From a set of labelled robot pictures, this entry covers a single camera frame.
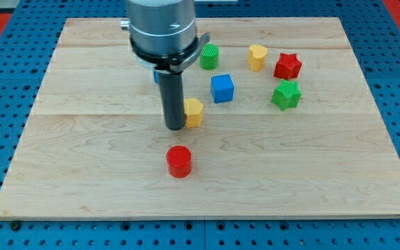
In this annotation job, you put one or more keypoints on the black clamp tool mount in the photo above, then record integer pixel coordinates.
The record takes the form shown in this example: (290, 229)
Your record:
(174, 63)

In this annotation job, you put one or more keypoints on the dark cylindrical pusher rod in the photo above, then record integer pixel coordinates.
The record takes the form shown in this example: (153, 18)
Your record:
(171, 91)

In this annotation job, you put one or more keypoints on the red cylinder block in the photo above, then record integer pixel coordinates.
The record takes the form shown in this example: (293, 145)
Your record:
(179, 161)

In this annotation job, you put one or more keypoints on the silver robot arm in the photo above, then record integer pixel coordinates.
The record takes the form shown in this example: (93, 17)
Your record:
(163, 36)

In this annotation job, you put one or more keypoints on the yellow hexagon block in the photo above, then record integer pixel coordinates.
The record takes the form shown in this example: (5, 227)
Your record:
(194, 112)

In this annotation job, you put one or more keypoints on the blue block behind rod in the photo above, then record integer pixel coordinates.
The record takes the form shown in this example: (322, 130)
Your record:
(155, 77)

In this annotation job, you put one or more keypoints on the green cylinder block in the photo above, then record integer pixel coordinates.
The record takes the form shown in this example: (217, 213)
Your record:
(209, 57)

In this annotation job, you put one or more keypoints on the blue cube block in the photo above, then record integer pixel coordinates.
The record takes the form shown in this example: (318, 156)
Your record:
(222, 88)

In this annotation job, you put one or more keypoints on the yellow heart block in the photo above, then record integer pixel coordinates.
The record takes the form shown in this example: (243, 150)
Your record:
(257, 57)

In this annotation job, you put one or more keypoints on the wooden board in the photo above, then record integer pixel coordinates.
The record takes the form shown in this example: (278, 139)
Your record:
(94, 145)

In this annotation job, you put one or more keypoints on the green star block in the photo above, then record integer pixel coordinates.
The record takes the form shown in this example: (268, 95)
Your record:
(286, 95)

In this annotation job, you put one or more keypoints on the red star block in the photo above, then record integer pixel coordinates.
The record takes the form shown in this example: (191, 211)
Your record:
(288, 66)

